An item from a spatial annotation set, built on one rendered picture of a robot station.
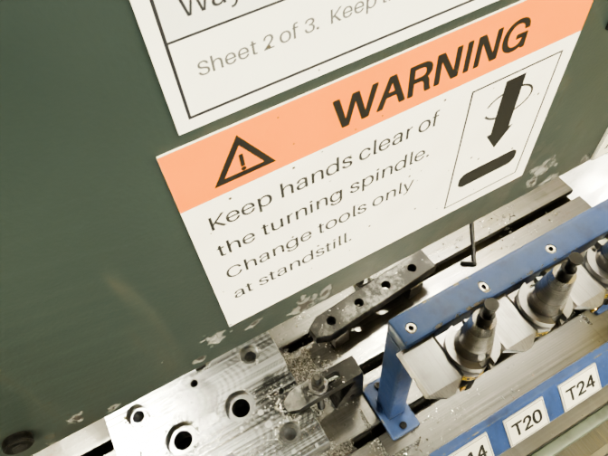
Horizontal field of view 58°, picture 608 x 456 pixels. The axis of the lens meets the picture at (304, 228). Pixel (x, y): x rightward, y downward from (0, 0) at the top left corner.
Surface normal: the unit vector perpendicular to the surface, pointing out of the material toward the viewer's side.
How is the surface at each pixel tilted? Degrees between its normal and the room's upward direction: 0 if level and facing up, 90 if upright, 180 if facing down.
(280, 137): 90
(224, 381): 0
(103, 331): 90
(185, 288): 90
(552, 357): 0
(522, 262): 0
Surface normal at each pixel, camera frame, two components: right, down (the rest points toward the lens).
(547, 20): 0.48, 0.71
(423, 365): -0.07, -0.56
